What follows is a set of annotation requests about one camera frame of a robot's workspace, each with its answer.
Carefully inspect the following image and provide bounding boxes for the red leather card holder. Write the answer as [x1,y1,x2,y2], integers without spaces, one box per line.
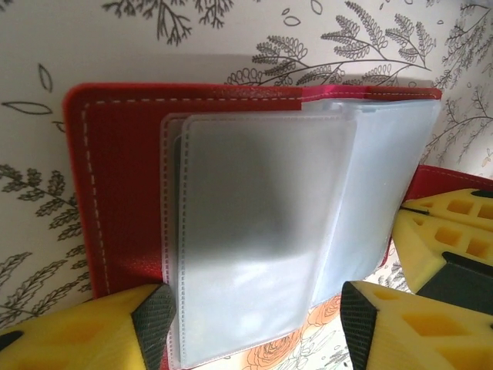
[62,82,493,370]

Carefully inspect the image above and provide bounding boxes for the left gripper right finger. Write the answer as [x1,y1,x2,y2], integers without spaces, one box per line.
[340,280,493,370]

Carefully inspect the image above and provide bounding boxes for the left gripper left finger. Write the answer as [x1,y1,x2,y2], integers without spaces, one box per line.
[0,283,179,370]

